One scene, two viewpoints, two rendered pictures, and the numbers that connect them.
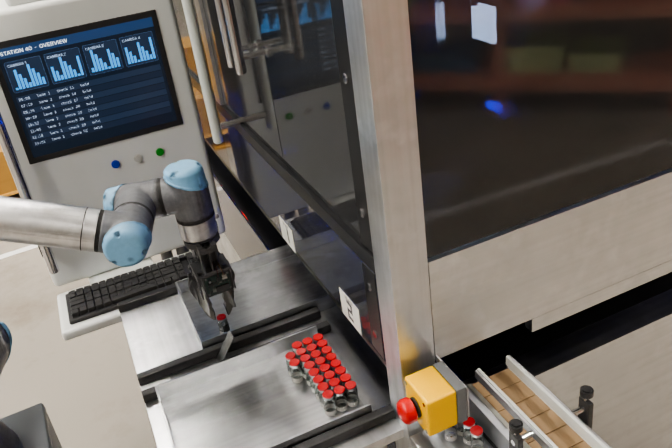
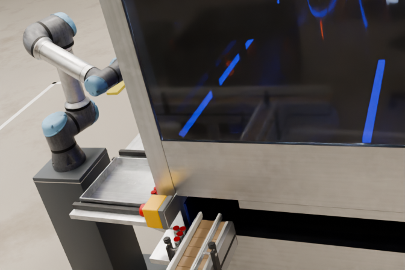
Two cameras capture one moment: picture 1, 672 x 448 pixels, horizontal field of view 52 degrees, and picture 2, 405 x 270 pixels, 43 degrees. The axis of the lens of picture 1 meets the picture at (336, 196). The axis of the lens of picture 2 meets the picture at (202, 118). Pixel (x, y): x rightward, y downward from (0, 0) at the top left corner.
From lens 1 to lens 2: 1.17 m
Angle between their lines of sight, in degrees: 42
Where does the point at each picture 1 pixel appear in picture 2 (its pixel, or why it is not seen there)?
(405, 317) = (153, 164)
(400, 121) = (130, 64)
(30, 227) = (64, 66)
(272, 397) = (147, 184)
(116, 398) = not seen: hidden behind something
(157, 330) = not seen: hidden behind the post
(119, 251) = (88, 88)
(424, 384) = (152, 201)
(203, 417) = (120, 179)
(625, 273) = (311, 201)
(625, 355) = (324, 258)
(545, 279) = (242, 179)
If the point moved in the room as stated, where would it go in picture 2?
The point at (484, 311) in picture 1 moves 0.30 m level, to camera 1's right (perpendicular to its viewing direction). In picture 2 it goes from (202, 181) to (290, 213)
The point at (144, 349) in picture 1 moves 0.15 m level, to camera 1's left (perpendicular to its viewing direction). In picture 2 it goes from (138, 140) to (116, 133)
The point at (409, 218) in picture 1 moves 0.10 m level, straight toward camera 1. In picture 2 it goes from (145, 114) to (116, 131)
